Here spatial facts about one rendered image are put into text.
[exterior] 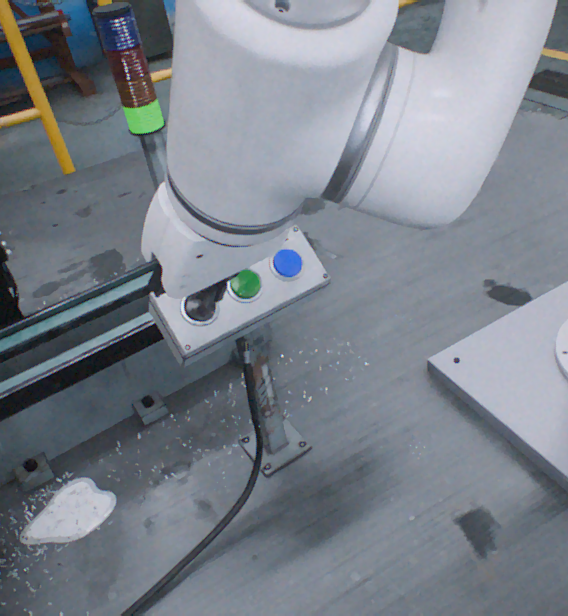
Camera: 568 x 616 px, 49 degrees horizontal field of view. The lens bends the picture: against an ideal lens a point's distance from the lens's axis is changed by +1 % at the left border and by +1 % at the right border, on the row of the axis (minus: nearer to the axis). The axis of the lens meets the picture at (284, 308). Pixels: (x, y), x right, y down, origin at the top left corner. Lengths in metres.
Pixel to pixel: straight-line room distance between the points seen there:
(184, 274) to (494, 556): 0.45
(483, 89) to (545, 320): 0.65
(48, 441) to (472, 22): 0.72
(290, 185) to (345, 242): 0.83
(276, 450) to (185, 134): 0.54
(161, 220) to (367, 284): 0.67
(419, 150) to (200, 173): 0.10
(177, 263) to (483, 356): 0.54
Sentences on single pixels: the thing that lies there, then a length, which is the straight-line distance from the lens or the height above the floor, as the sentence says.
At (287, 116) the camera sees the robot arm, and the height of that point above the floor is 1.32.
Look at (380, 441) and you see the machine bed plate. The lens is 0.78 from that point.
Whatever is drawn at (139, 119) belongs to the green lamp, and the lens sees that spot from 1.09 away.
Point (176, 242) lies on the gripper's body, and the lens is 0.38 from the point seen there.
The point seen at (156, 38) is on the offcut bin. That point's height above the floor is 0.18.
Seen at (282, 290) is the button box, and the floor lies 1.05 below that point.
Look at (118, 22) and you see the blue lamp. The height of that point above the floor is 1.20.
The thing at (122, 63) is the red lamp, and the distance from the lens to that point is 1.07.
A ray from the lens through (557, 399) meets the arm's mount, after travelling 0.81.
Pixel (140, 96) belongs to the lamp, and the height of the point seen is 1.09.
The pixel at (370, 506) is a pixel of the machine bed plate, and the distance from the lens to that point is 0.73.
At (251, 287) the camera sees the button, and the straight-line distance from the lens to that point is 0.59.
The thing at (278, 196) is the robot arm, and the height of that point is 1.27.
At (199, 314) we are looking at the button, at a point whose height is 1.07.
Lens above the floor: 1.41
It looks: 38 degrees down
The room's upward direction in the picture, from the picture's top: 10 degrees counter-clockwise
